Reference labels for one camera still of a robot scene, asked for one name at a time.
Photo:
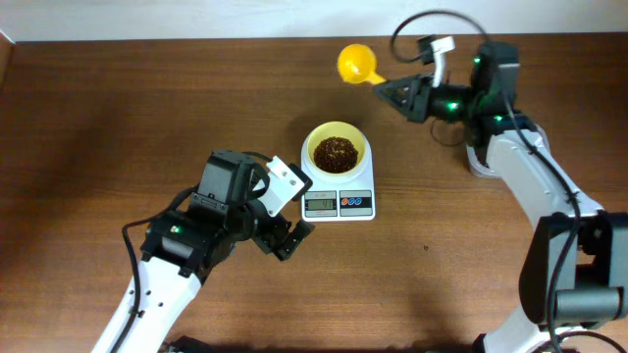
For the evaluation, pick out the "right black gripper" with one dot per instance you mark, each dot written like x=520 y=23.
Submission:
x=417 y=89

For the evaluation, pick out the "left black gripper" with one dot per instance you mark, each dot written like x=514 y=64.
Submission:
x=279 y=226

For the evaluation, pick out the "yellow plastic measuring scoop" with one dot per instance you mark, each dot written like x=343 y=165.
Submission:
x=357 y=63

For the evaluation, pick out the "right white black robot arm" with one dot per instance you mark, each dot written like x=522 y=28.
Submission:
x=574 y=278

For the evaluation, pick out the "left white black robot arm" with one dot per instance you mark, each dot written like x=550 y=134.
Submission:
x=239 y=197

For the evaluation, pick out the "white digital kitchen scale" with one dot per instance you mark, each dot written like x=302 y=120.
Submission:
x=339 y=198

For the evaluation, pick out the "red beans in bowl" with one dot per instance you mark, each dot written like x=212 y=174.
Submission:
x=335 y=155

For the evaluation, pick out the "pale yellow plastic bowl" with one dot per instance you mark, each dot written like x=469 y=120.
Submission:
x=337 y=129

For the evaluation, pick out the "clear plastic food container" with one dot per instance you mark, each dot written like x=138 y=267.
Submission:
x=480 y=170

